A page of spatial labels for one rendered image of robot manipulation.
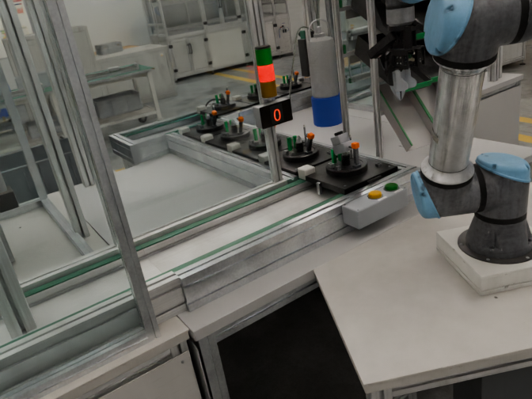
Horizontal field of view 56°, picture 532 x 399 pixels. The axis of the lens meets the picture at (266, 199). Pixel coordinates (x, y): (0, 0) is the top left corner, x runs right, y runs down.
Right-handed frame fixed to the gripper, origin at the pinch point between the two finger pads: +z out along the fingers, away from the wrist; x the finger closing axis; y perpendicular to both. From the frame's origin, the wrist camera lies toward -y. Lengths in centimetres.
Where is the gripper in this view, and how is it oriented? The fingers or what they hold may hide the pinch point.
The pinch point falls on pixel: (397, 95)
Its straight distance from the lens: 155.2
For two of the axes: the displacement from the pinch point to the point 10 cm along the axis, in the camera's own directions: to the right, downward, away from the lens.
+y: 5.6, 2.5, -7.9
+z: 1.5, 9.1, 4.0
